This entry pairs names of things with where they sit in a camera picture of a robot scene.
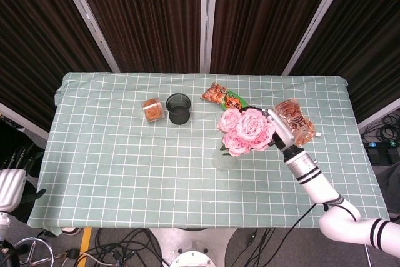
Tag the black foot pedal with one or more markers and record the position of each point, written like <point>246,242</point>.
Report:
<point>382,151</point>

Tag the black mesh pen holder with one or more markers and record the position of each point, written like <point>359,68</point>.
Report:
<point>178,109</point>

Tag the clear textured glass vase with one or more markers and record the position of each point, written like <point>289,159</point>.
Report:
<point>223,162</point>

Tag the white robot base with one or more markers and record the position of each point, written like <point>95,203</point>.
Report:
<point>193,248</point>

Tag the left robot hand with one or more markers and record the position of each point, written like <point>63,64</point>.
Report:
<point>11,189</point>

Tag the chrome stool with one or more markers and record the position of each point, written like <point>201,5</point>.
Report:
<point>34,251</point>

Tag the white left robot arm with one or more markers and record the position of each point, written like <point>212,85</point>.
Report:
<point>3,223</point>

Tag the copper bread package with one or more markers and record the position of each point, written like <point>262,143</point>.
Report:
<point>297,121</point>

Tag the green checked tablecloth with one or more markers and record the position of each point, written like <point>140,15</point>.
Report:
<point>125,170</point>

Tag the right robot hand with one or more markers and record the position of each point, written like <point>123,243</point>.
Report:
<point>282,132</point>

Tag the clear rubber band jar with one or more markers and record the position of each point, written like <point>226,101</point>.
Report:
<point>153,110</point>

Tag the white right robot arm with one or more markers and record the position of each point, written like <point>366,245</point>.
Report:
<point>315,182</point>

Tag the orange green snack bag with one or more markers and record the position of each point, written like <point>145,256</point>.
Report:
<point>218,95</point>

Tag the pink flower bouquet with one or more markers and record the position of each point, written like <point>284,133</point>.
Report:
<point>247,129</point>

